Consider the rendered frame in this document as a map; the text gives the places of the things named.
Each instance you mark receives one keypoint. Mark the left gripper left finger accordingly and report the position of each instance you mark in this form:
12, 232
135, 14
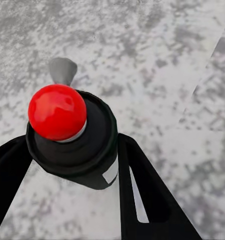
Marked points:
15, 160

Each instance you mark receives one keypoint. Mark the pesticide atomizer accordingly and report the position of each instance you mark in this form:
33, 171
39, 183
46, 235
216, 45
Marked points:
71, 133

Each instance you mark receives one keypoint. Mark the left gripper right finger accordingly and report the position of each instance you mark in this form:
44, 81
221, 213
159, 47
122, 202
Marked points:
166, 219

